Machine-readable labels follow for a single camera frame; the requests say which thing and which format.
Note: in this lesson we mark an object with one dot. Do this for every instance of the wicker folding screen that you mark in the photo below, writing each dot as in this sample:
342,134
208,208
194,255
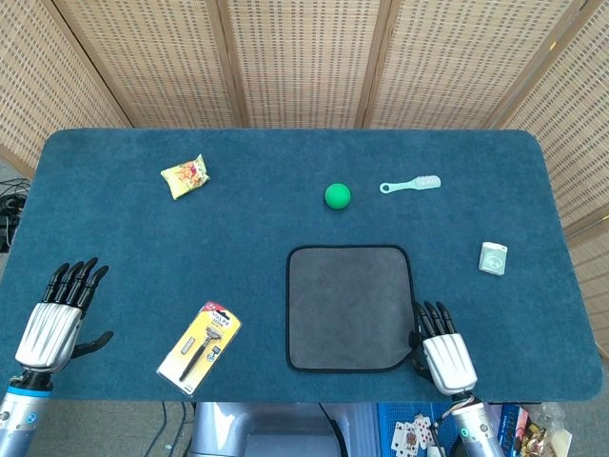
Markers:
304,62

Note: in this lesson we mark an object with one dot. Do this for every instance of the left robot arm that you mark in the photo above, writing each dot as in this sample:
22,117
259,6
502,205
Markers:
21,419

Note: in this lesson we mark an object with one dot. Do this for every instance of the mint green hairbrush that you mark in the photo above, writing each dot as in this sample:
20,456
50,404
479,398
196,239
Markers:
421,182

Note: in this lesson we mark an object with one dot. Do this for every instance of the blue felt table cover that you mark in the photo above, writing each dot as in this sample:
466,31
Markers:
238,238

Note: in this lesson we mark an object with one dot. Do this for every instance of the green ball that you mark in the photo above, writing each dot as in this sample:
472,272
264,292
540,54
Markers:
338,196

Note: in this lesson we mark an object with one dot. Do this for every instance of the small grey-green box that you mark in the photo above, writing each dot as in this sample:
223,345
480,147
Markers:
493,258

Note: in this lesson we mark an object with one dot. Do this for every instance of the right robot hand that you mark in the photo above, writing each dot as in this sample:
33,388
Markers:
449,362

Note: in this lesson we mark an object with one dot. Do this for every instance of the grey robot torso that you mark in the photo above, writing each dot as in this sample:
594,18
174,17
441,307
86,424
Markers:
266,428

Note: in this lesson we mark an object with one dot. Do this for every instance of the blue printed carton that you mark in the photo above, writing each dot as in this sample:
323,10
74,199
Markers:
509,423

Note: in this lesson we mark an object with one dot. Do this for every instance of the razor in yellow blister pack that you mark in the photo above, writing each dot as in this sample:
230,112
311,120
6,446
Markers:
202,347

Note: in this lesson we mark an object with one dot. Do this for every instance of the yellow snack packet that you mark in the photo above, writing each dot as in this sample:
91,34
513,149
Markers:
185,177

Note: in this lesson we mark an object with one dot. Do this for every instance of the playing cards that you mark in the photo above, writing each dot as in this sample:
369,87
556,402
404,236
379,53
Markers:
411,435

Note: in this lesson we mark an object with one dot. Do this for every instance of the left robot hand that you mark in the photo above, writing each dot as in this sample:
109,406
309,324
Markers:
47,335

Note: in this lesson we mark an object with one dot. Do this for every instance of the grey green microfibre cloth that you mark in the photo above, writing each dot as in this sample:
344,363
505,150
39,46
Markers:
349,309

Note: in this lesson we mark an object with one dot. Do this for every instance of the blue plastic crate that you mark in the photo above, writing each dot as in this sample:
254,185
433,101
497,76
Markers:
390,414

